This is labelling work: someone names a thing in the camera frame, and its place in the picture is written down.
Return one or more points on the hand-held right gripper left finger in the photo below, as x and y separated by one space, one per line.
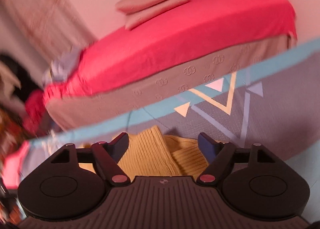
120 145

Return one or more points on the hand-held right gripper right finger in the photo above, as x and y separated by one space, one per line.
206 145

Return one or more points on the pile of red clothes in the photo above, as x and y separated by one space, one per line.
35 111

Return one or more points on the dark hanging clothes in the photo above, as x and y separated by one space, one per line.
22 74

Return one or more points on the blue grey printed bedsheet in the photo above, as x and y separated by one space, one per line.
275 119

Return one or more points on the crumpled light blue cloth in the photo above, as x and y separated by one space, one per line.
62 66

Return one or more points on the pink cloth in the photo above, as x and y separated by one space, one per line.
15 166

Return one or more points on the bed with red sheet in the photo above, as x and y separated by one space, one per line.
175 39

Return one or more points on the beige curtain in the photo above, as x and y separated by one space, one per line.
42 9

